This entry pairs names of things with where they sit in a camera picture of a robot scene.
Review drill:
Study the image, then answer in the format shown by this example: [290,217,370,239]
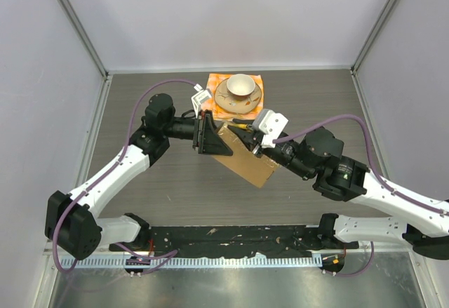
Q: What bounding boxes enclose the orange checkered cloth napkin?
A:
[201,73,264,120]

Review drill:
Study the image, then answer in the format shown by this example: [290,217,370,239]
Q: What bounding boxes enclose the slotted grey cable duct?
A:
[76,253,322,269]

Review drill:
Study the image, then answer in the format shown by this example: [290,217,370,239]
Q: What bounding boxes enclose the white ceramic tea cup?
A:
[226,74,255,97]

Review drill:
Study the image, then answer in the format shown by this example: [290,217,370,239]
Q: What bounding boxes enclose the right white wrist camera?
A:
[252,109,288,148]

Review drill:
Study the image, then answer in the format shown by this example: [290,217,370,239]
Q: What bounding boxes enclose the beige floral saucer plate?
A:
[214,78,263,114]

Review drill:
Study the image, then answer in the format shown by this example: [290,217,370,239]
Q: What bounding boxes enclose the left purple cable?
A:
[52,78,204,276]

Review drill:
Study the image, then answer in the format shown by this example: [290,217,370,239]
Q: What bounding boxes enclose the brown cardboard express box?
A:
[213,122,280,188]

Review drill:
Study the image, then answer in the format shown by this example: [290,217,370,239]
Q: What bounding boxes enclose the yellow utility knife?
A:
[232,117,255,130]

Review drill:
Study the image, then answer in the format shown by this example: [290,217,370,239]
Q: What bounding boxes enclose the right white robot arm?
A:
[229,114,448,260]

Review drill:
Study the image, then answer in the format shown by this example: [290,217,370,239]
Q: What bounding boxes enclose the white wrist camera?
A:
[252,109,288,148]
[191,84,212,116]

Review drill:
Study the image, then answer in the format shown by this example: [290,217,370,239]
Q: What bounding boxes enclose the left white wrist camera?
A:
[191,84,212,116]

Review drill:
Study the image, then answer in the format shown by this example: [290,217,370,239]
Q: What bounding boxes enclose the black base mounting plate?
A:
[124,225,359,259]

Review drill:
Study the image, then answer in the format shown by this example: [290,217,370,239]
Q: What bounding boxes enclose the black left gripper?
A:
[163,110,233,156]

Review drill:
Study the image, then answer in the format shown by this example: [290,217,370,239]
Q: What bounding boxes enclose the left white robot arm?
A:
[45,90,232,260]

